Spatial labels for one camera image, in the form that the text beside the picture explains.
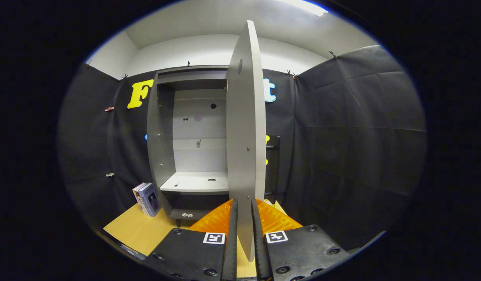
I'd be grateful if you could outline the blue cover book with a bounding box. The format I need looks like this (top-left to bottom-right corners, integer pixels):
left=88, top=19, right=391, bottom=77
left=138, top=183, right=162, bottom=217

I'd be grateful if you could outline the dark grey shoe cabinet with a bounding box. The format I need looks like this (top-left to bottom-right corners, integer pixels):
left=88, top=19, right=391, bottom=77
left=146, top=65, right=230, bottom=228

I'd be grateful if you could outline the ceiling light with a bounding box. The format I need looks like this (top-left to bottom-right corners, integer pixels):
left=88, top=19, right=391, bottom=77
left=280, top=0, right=329, bottom=17

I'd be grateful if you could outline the black door handle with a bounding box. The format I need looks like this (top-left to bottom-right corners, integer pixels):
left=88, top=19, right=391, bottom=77
left=265, top=135, right=281, bottom=200

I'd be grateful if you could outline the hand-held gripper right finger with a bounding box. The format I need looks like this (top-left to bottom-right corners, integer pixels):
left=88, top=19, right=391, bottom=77
left=251, top=198, right=350, bottom=281

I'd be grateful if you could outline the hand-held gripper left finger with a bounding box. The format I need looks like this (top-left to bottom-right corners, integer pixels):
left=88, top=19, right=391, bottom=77
left=141, top=199, right=238, bottom=281

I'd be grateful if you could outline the black backdrop cloth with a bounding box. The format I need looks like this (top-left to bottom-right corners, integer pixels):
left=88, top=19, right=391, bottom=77
left=57, top=45, right=426, bottom=250

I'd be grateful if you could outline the beige shoe cabinet door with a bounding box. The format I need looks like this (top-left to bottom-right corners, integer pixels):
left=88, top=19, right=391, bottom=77
left=226, top=20, right=267, bottom=263

